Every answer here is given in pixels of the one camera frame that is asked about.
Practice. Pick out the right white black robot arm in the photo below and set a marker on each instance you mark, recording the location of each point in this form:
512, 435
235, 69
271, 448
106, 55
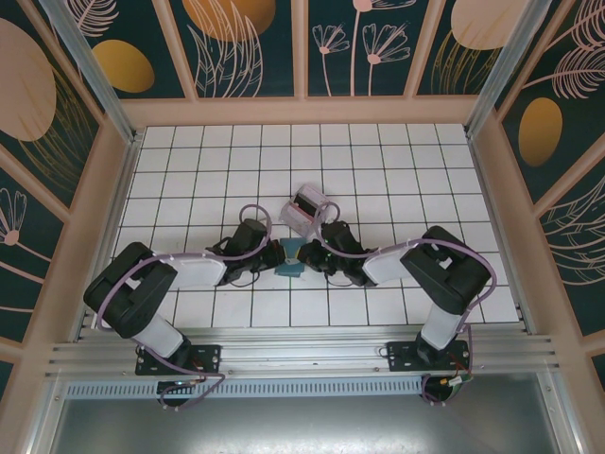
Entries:
383, 267

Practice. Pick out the dark credit card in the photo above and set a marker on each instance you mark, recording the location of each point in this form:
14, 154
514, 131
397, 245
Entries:
307, 203

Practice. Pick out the aluminium frame post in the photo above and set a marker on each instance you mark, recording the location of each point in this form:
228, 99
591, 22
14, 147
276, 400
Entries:
498, 71
94, 71

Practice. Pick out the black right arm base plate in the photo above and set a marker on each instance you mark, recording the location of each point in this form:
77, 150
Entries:
402, 357

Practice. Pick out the grey metal sheet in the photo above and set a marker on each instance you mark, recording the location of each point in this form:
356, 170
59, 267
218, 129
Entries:
302, 425

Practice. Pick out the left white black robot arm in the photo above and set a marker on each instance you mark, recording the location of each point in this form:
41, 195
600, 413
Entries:
198, 272

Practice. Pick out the aluminium mounting rail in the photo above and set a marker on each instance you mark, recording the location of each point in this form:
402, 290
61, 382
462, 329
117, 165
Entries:
302, 347

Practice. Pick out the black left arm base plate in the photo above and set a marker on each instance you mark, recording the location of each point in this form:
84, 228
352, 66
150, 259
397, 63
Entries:
208, 359

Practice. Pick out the clear plastic card holder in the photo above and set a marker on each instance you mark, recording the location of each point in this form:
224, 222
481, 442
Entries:
295, 220

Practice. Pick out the light blue credit card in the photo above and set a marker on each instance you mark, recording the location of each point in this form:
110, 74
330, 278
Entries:
292, 248

